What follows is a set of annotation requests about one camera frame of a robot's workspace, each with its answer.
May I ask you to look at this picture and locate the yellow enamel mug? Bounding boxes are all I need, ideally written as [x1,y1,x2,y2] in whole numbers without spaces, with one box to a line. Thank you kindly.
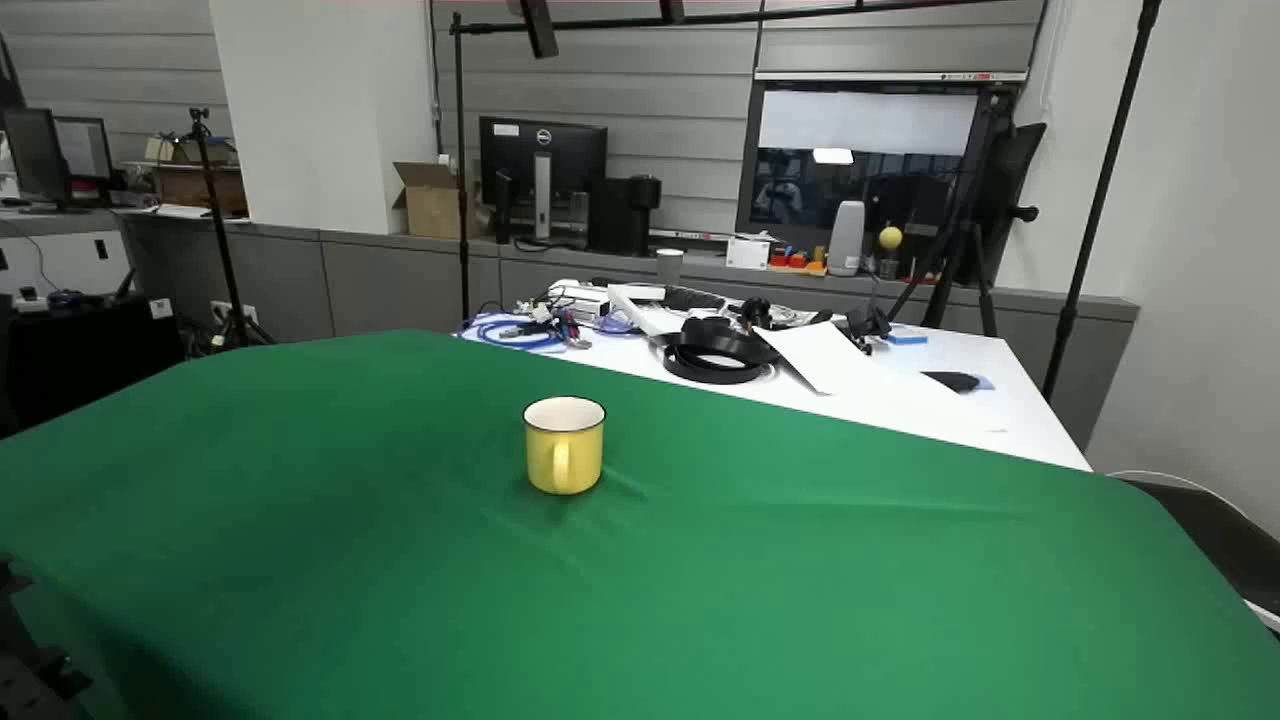
[520,391,610,498]

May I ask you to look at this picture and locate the black desktop box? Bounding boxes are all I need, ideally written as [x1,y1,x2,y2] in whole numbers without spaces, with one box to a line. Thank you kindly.
[586,171,663,259]

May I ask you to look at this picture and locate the small white box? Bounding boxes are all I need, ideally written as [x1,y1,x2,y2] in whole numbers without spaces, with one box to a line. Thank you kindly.
[724,232,777,271]

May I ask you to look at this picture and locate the white paper sheet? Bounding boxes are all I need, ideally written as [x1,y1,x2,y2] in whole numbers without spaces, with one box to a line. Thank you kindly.
[757,317,890,401]

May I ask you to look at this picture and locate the orange red small items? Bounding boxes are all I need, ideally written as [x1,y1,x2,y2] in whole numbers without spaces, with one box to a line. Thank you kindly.
[768,242,834,280]

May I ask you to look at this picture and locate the black computer monitor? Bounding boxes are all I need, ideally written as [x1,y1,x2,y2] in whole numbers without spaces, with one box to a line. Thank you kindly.
[475,117,611,242]

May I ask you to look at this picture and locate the white upright speaker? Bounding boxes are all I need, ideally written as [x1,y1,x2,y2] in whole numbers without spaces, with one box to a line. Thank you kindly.
[826,196,874,280]

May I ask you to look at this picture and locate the tall black pole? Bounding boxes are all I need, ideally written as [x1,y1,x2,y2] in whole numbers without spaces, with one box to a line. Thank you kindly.
[448,6,482,325]

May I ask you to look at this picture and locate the green table cloth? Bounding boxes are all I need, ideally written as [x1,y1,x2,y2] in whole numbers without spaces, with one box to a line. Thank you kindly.
[0,326,1280,720]

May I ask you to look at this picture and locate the open cardboard box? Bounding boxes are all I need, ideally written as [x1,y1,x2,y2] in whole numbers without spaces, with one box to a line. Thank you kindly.
[388,158,468,242]

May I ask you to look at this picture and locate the dark glass window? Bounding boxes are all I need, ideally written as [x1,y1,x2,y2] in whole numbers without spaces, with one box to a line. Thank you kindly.
[735,78,1019,263]

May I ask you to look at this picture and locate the black computer mouse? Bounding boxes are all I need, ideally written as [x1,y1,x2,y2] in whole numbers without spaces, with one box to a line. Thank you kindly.
[921,367,990,401]

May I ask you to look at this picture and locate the thin black stand pole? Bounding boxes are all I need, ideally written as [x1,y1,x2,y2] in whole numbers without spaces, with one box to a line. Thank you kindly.
[1035,0,1163,402]

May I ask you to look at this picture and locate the black low cabinet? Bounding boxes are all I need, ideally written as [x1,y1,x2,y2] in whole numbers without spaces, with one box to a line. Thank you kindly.
[0,290,192,441]

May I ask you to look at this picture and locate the black chair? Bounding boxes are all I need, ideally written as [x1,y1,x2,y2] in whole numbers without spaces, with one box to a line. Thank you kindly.
[1107,462,1280,632]

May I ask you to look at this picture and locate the dark monitor on desk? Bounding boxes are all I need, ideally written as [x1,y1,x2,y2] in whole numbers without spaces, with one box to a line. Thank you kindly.
[0,102,80,212]

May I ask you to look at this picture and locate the black coiled cable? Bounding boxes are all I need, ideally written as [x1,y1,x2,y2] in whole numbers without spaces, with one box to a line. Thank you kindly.
[661,311,785,386]

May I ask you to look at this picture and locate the blue coiled cable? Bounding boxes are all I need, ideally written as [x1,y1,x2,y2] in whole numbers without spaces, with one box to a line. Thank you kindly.
[468,306,578,354]

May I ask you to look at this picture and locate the black tripod with camera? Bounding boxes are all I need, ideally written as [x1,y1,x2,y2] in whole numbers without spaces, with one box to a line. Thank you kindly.
[180,102,279,354]

